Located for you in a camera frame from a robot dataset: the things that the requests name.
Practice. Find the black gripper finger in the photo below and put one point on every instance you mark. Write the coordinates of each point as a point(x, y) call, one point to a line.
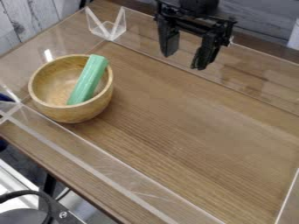
point(207, 52)
point(168, 36)

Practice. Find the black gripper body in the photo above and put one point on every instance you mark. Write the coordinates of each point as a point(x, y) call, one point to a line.
point(201, 13)

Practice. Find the green rectangular block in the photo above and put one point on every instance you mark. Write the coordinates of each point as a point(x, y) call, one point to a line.
point(88, 79)

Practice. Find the brown wooden bowl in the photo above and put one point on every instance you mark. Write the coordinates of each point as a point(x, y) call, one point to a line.
point(52, 83)

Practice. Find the white object at right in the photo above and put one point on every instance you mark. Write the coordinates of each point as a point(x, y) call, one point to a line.
point(293, 38)

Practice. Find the black table leg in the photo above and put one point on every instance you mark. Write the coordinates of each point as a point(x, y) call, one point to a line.
point(49, 185)

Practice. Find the clear acrylic tray wall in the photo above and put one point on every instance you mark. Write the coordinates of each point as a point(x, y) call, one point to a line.
point(193, 147)

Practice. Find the black metal bracket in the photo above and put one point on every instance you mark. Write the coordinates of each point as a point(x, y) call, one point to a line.
point(60, 213)

